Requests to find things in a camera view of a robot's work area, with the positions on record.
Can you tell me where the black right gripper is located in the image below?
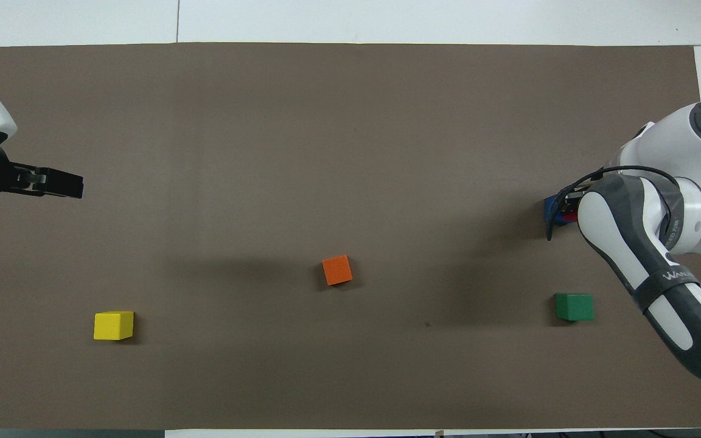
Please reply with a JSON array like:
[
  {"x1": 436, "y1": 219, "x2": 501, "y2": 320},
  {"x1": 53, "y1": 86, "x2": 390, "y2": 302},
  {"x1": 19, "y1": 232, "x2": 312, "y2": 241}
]
[{"x1": 560, "y1": 185, "x2": 590, "y2": 214}]

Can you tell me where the blue cube block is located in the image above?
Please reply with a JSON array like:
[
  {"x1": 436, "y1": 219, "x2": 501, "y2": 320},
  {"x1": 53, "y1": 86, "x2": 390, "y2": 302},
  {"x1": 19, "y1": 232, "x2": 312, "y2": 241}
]
[{"x1": 543, "y1": 194, "x2": 580, "y2": 228}]

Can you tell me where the green cube block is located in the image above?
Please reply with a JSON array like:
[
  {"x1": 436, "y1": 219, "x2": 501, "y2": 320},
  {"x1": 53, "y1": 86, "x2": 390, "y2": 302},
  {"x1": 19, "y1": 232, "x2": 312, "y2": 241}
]
[{"x1": 555, "y1": 293, "x2": 595, "y2": 322}]

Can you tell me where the yellow cube block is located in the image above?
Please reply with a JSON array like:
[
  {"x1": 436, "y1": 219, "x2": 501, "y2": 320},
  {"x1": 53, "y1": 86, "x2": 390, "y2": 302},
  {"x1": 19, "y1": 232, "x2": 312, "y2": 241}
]
[{"x1": 93, "y1": 311, "x2": 135, "y2": 341}]

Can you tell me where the orange cube block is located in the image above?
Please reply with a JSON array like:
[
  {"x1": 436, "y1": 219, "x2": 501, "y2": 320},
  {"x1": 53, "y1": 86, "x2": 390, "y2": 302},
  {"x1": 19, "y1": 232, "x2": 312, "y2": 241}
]
[{"x1": 322, "y1": 254, "x2": 354, "y2": 287}]

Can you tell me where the brown table mat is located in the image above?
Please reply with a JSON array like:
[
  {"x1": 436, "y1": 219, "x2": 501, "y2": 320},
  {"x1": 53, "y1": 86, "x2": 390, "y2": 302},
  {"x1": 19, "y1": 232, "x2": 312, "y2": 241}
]
[{"x1": 0, "y1": 41, "x2": 701, "y2": 431}]

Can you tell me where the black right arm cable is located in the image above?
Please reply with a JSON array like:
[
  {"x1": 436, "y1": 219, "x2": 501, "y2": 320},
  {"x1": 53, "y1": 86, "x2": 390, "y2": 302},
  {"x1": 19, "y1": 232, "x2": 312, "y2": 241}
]
[{"x1": 546, "y1": 165, "x2": 683, "y2": 242}]

